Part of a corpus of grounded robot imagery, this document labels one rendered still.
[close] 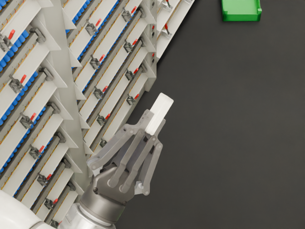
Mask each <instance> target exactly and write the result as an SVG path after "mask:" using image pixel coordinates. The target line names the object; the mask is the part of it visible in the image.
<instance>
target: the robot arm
mask: <svg viewBox="0 0 305 229"><path fill-rule="evenodd" d="M172 103H173V100H172V99H171V98H169V97H168V96H166V95H165V94H163V93H160V95H159V96H158V98H157V100H156V101H155V103H154V105H153V106H152V108H151V109H150V110H148V109H147V110H145V111H144V113H143V115H142V117H141V118H140V120H139V122H138V123H137V124H136V125H129V124H125V125H124V126H123V127H122V128H121V129H120V130H119V131H118V132H117V133H116V134H115V135H114V137H113V138H112V139H111V140H110V141H109V142H108V143H107V144H106V145H105V146H104V147H103V148H102V149H101V150H100V151H99V152H98V153H97V154H96V155H95V156H93V157H91V158H89V159H88V160H87V161H86V164H87V165H88V166H89V168H90V169H91V170H92V173H93V175H92V180H91V183H90V185H89V186H88V187H87V188H86V190H85V192H84V193H83V195H82V197H81V198H80V200H79V203H74V204H72V205H71V207H70V209H69V210H68V212H67V214H66V216H65V217H64V219H63V221H62V222H61V223H60V224H59V226H58V229H116V227H115V225H114V223H116V222H117V221H118V219H119V217H120V216H121V214H122V212H123V211H124V209H125V207H126V204H127V202H128V201H129V200H130V199H132V198H133V197H134V195H135V194H144V195H148V194H149V193H150V181H151V178H152V176H153V173H154V170H155V167H156V164H157V161H158V158H159V155H160V153H161V150H162V146H163V145H162V143H161V142H160V141H159V140H158V138H157V136H158V134H159V132H160V131H161V129H162V127H163V126H164V124H165V121H166V120H165V119H164V116H165V115H166V113H167V112H168V110H169V108H170V107H171V105H172ZM120 148H121V149H120ZM119 149H120V151H119V152H118V154H117V156H116V157H114V158H113V160H112V161H111V163H110V165H108V166H106V167H104V168H103V165H104V164H106V163H107V162H108V161H109V160H110V159H111V158H112V157H113V155H114V154H115V153H116V152H117V151H118V150H119ZM144 160H145V161H144ZM143 161H144V163H143ZM142 163H143V166H142V169H141V172H140V175H139V179H138V181H137V182H136V185H135V186H134V179H135V177H136V175H137V174H138V169H139V168H140V166H141V164H142ZM0 229H56V228H54V227H52V226H50V225H48V224H46V223H45V222H43V221H42V220H41V219H40V218H38V217H37V216H36V215H35V214H34V213H33V212H32V211H31V210H30V209H29V208H27V207H26V206H25V205H24V204H22V203H21V202H19V201H18V200H17V199H15V198H13V197H12V196H10V195H9V194H7V193H6V192H4V191H2V190H0Z"/></svg>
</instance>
